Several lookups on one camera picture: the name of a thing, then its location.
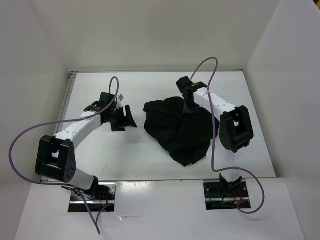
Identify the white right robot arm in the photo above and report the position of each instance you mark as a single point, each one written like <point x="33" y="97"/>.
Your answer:
<point x="235" y="130"/>

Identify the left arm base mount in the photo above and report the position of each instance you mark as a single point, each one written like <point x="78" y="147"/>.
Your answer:
<point x="103" y="201"/>

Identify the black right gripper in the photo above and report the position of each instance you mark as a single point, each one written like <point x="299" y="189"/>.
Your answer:
<point x="186" y="109"/>

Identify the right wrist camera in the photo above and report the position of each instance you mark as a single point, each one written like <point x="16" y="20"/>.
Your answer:
<point x="183" y="83"/>

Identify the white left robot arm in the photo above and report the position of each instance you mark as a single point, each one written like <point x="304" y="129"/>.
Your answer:
<point x="56" y="157"/>

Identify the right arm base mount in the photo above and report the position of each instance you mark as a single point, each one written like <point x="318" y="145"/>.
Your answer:
<point x="218" y="199"/>

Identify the black pleated skirt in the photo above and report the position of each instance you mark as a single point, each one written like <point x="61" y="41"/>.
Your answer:
<point x="185" y="136"/>

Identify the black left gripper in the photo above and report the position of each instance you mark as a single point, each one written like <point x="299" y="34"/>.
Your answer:
<point x="125" y="121"/>

